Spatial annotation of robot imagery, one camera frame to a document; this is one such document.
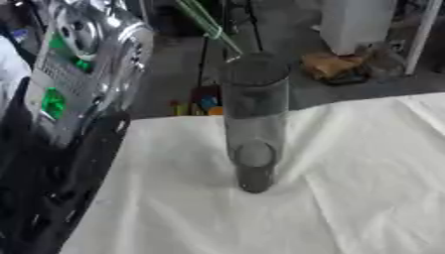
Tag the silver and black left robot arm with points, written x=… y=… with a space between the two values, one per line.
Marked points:
x=75 y=86

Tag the grey transparent cylinder vase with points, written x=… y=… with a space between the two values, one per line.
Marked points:
x=255 y=99

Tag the box of colourful items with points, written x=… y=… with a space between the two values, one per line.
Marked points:
x=203 y=102

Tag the black tripod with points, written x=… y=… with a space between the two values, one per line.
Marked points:
x=202 y=63

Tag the green flower stem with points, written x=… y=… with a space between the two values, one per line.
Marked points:
x=209 y=29

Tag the brown cardboard package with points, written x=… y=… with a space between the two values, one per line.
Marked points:
x=329 y=65

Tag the white cabinet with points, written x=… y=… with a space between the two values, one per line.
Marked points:
x=356 y=23

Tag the clear plastic bag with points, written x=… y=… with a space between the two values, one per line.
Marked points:
x=387 y=61

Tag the white pole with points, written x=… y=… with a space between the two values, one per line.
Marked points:
x=422 y=36

